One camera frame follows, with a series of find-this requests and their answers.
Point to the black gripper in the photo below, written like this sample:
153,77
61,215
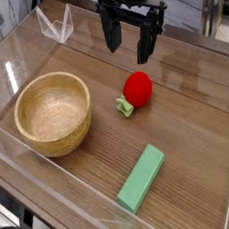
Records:
113,11

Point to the green rectangular block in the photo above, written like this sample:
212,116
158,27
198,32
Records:
140,179

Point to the brown wooden bowl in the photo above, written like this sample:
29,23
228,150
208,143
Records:
53,113

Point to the red plush strawberry toy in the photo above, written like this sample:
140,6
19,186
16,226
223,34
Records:
136,93

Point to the metal table leg background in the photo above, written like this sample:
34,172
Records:
211,17

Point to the clear acrylic corner bracket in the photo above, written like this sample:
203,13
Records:
57,30

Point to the clear acrylic tray wall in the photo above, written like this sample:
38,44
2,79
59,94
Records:
61,200

